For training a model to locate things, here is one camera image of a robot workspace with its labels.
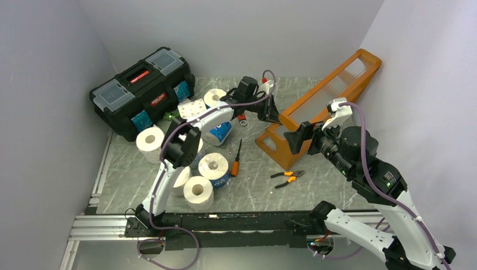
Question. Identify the white paper towel roll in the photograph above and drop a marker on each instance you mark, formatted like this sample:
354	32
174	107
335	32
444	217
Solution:
198	193
180	182
149	143

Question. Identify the black plastic toolbox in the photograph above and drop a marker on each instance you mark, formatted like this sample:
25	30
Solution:
138	97

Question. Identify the black orange screwdriver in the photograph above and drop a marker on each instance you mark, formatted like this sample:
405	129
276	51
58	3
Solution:
236	164

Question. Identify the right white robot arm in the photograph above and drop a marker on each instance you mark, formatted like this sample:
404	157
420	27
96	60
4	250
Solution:
352	152

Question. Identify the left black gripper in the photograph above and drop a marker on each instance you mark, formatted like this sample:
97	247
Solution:
270	113

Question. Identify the blue wrapped paper roll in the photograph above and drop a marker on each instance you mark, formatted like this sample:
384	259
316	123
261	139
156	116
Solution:
215	167

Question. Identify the blue wrapped roll upright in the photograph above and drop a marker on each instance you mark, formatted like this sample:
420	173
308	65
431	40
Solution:
212	96

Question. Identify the red adjustable wrench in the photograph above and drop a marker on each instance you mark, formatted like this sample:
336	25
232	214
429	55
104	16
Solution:
242	120

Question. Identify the orange wooden shelf rack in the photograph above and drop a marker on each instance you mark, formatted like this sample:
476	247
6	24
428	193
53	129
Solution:
349	80

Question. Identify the green small object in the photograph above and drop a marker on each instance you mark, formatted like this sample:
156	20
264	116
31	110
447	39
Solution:
168	116

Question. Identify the white roll with red print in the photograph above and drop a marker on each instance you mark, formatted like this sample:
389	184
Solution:
200	154

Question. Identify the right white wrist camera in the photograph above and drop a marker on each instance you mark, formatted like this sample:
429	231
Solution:
339	113

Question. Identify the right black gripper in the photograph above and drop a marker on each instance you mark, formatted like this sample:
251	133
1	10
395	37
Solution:
306	130

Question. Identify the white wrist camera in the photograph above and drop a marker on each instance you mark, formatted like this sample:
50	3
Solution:
265	87
339	113

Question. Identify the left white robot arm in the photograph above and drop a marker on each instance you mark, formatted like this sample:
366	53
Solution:
181	142

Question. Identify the blue monster-face wrapped roll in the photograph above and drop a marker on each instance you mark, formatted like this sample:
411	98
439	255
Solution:
218	134

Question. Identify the white dotted wrapped roll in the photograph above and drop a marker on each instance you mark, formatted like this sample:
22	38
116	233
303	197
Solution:
191	109

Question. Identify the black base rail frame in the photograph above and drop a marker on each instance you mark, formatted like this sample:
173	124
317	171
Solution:
293	229

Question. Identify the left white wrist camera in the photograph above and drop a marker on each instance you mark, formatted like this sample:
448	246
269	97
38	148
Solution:
265	87

